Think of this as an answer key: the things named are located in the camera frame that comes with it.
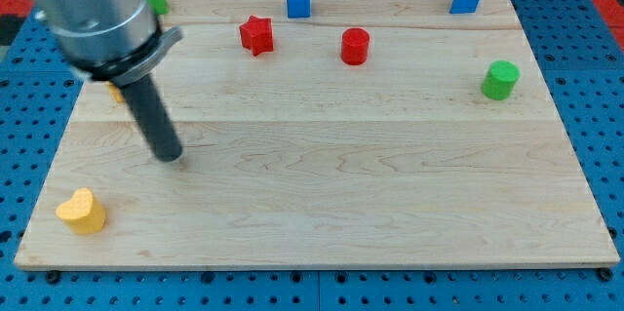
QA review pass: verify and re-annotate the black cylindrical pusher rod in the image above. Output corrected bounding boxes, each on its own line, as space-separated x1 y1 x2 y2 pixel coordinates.
121 74 182 162

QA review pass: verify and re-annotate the red star block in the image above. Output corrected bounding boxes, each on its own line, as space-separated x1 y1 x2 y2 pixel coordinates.
239 16 274 56

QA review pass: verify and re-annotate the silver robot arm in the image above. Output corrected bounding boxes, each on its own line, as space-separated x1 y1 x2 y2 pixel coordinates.
34 0 182 162

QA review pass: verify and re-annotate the small yellow block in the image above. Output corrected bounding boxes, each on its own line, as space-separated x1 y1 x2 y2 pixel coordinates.
105 82 125 103

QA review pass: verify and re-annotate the yellow heart block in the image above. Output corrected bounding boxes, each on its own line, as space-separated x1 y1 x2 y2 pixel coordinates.
55 187 107 235

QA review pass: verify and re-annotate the blue cube block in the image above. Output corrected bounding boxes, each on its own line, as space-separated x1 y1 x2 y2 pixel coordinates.
287 0 311 19

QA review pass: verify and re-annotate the wooden board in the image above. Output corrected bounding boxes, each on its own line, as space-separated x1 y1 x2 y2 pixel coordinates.
15 0 620 271

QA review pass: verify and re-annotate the red cylinder block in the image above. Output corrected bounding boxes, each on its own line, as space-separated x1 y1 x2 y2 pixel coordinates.
340 27 371 65

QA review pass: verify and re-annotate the green cylinder block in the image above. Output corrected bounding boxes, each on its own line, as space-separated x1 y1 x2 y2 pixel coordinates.
481 60 521 100

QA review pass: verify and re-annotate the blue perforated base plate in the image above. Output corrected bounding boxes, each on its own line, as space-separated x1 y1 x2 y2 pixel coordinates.
1 0 623 310

